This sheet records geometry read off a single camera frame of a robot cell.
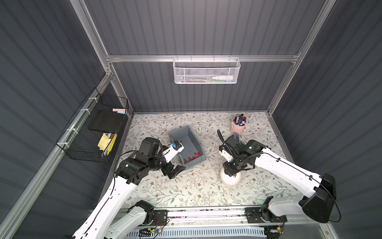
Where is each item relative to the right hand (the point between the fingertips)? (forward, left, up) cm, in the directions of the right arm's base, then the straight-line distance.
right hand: (228, 171), depth 75 cm
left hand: (+1, +25, +10) cm, 27 cm away
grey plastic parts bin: (+19, +18, -14) cm, 30 cm away
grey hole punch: (+30, -11, -10) cm, 34 cm away
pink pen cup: (+34, -12, -3) cm, 37 cm away
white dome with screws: (-2, -2, -8) cm, 8 cm away
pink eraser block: (+30, +63, +14) cm, 71 cm away
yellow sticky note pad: (+7, +60, +16) cm, 62 cm away
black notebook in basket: (+22, +64, +15) cm, 69 cm away
